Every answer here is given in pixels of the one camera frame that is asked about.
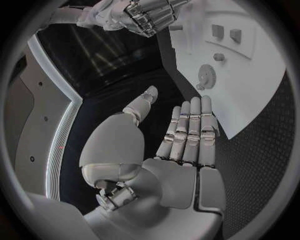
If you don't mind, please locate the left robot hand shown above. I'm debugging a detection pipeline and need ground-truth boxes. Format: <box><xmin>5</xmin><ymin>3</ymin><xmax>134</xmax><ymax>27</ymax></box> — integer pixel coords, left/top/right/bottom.
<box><xmin>78</xmin><ymin>85</ymin><xmax>227</xmax><ymax>240</ymax></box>

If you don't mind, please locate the grey block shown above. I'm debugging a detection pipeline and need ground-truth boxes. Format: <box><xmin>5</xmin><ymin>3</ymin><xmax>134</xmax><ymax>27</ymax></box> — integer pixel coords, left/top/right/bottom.
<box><xmin>228</xmin><ymin>28</ymin><xmax>243</xmax><ymax>45</ymax></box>
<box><xmin>210</xmin><ymin>24</ymin><xmax>225</xmax><ymax>40</ymax></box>

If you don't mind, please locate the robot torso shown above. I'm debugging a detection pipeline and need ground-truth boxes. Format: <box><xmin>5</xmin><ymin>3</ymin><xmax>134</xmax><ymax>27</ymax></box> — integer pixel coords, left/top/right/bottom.
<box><xmin>4</xmin><ymin>33</ymin><xmax>85</xmax><ymax>202</ymax></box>

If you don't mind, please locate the white task board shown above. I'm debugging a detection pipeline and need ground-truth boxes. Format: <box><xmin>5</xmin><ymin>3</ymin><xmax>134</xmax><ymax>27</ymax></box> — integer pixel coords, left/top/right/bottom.
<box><xmin>156</xmin><ymin>0</ymin><xmax>289</xmax><ymax>141</ymax></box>

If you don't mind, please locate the grey gear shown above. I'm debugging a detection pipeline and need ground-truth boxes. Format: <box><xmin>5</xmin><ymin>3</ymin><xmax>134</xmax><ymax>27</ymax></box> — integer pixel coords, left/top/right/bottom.
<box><xmin>197</xmin><ymin>63</ymin><xmax>217</xmax><ymax>89</ymax></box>

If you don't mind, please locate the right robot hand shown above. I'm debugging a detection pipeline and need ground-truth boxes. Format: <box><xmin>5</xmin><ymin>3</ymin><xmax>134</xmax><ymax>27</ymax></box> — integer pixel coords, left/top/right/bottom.
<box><xmin>123</xmin><ymin>0</ymin><xmax>194</xmax><ymax>38</ymax></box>

